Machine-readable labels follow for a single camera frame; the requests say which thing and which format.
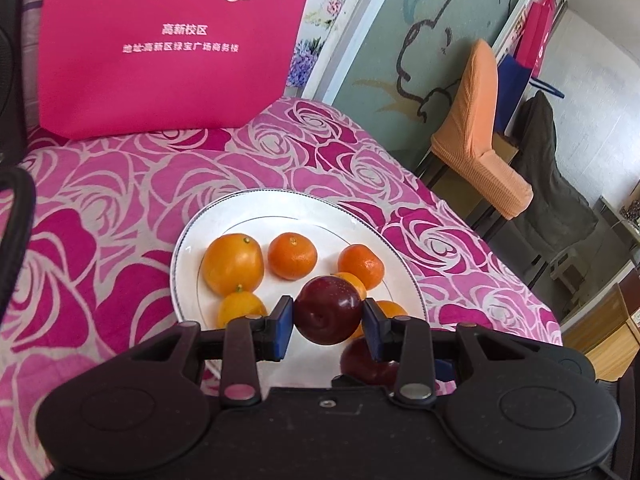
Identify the blue bag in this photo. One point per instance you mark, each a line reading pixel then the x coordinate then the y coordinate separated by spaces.
pixel 513 80

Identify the white oval plate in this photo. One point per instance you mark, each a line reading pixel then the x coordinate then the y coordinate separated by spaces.
pixel 264 215

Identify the orange covered chair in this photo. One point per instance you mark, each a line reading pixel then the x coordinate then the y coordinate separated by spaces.
pixel 464 140

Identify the small tangerine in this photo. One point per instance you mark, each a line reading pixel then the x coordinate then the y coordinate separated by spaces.
pixel 359 260
pixel 291 256

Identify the black loudspeaker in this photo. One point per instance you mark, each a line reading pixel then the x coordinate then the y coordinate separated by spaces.
pixel 12 119

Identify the yellow-orange citrus lower left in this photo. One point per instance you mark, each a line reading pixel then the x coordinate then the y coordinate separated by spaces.
pixel 237 305

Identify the dark grey covered chair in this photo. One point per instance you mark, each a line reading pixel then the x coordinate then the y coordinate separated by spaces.
pixel 558 216

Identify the orange lower right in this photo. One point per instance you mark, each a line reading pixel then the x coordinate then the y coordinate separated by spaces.
pixel 389 308

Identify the pink rose tablecloth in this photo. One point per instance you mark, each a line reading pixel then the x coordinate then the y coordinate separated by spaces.
pixel 95 279

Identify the hanging magenta bag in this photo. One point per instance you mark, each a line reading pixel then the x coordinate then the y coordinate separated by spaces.
pixel 538 25

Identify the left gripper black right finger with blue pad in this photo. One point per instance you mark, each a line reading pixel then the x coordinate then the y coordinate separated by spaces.
pixel 408 342

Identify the small tangerine top middle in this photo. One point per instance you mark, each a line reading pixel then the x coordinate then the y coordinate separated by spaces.
pixel 291 256

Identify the dark red plum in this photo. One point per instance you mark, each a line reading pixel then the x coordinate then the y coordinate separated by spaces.
pixel 357 363
pixel 327 310

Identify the small orange centre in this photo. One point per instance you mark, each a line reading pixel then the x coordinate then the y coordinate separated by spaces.
pixel 355 282

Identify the magenta tote bag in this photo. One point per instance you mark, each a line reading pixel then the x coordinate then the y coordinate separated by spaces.
pixel 111 67

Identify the small tangerine top right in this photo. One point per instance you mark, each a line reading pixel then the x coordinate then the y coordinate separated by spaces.
pixel 359 260

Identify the cartoon painted glass door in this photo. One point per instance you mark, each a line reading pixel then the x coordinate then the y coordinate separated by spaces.
pixel 394 66

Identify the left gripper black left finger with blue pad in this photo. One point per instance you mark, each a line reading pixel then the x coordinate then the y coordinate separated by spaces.
pixel 248 341

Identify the large orange top left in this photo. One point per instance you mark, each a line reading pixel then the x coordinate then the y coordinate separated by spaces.
pixel 233 263

